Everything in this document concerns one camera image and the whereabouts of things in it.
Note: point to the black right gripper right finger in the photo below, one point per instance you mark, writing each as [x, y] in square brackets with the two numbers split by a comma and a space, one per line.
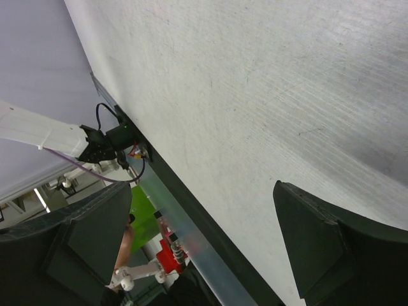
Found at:
[339, 257]

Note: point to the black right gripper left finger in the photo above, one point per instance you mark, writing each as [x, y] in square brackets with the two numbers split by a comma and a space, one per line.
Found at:
[65, 257]

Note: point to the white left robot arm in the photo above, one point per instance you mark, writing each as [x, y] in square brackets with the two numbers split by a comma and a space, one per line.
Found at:
[83, 143]

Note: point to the person behind the table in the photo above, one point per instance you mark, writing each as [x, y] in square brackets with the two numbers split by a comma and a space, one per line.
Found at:
[189, 288]

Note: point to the aluminium frame rail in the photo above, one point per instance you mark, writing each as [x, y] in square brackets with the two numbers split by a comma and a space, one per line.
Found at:
[228, 274]

